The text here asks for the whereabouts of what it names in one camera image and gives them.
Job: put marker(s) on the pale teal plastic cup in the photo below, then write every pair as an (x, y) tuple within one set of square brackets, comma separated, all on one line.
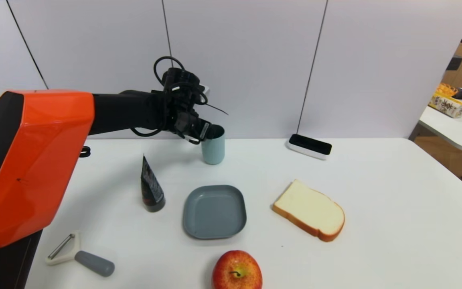
[(214, 150)]

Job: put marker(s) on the black white flat device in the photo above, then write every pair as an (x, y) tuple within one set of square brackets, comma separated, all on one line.
[(309, 144)]

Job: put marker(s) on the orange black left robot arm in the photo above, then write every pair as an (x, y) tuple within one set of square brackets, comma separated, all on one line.
[(34, 160)]

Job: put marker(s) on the orange snack pack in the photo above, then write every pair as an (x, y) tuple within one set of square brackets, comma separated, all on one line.
[(446, 89)]

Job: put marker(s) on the grey-blue square dish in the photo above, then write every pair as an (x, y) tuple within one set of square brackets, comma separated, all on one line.
[(214, 212)]

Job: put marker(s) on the white side table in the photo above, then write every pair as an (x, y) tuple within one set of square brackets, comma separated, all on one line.
[(455, 128)]

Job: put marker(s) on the yellow printed box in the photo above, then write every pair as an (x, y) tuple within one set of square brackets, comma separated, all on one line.
[(447, 106)]

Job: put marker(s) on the red apple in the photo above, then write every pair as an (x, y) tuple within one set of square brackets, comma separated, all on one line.
[(237, 271)]

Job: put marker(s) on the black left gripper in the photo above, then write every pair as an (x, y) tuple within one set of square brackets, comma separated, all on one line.
[(201, 132)]

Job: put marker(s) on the black red cosmetic tube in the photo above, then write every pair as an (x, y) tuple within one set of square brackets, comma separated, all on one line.
[(150, 192)]

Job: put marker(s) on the white bread slice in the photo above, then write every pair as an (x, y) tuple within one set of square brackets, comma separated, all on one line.
[(309, 210)]

